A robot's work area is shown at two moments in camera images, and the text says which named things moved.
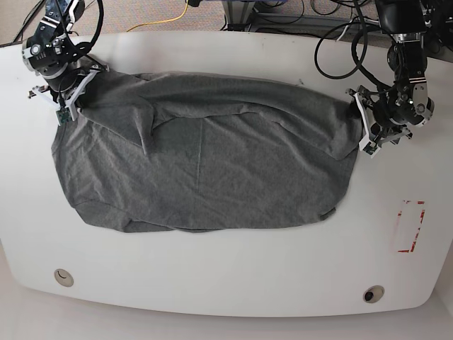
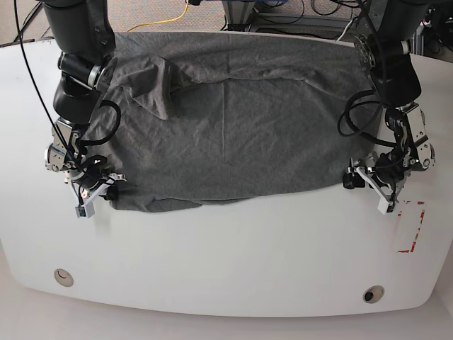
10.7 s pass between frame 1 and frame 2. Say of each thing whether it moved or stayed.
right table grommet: stayed
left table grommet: stayed
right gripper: moved
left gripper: moved
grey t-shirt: moved
